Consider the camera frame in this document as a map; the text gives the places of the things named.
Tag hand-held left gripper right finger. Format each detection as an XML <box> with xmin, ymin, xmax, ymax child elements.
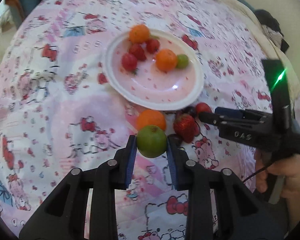
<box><xmin>167</xmin><ymin>135</ymin><xmax>285</xmax><ymax>240</ymax></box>

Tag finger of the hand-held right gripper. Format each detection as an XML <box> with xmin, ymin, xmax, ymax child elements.
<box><xmin>214</xmin><ymin>107</ymin><xmax>273</xmax><ymax>120</ymax></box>
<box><xmin>198</xmin><ymin>112</ymin><xmax>265</xmax><ymax>130</ymax></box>

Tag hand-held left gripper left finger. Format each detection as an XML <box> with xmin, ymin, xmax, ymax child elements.
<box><xmin>19</xmin><ymin>135</ymin><xmax>138</xmax><ymax>240</ymax></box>

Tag red tomato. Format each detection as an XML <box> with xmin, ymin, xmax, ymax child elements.
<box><xmin>195</xmin><ymin>102</ymin><xmax>212</xmax><ymax>115</ymax></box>

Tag orange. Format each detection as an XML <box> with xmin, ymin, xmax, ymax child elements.
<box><xmin>129</xmin><ymin>24</ymin><xmax>150</xmax><ymax>44</ymax></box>
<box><xmin>155</xmin><ymin>49</ymin><xmax>178</xmax><ymax>72</ymax></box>
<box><xmin>136</xmin><ymin>109</ymin><xmax>167</xmax><ymax>132</ymax></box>

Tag pink strawberry pattern plate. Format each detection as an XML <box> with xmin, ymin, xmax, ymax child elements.
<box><xmin>104</xmin><ymin>29</ymin><xmax>204</xmax><ymax>111</ymax></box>

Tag small green lime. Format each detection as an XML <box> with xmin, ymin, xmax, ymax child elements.
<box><xmin>175</xmin><ymin>54</ymin><xmax>189</xmax><ymax>69</ymax></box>

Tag small red strawberry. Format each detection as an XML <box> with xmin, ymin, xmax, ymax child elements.
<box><xmin>145</xmin><ymin>37</ymin><xmax>160</xmax><ymax>54</ymax></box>

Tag person's right hand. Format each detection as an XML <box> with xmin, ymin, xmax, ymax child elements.
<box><xmin>254</xmin><ymin>150</ymin><xmax>300</xmax><ymax>202</ymax></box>

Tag striped garment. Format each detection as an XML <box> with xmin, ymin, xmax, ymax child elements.
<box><xmin>262</xmin><ymin>25</ymin><xmax>283</xmax><ymax>43</ymax></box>

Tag black garment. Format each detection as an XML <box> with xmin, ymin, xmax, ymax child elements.
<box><xmin>255</xmin><ymin>9</ymin><xmax>289</xmax><ymax>53</ymax></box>

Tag black cable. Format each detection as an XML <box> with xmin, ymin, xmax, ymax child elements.
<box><xmin>242</xmin><ymin>155</ymin><xmax>275</xmax><ymax>183</ymax></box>

